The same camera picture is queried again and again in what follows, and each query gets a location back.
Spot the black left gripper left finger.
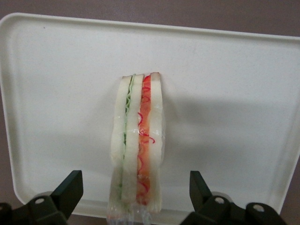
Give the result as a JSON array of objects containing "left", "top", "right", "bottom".
[{"left": 0, "top": 170, "right": 84, "bottom": 225}]

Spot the triangle sandwich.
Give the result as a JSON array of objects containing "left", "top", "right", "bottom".
[{"left": 105, "top": 72, "right": 168, "bottom": 225}]

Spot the cream plastic tray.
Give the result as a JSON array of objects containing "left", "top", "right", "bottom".
[{"left": 0, "top": 12, "right": 300, "bottom": 218}]

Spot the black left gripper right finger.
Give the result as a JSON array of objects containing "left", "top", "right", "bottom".
[{"left": 180, "top": 170, "right": 288, "bottom": 225}]

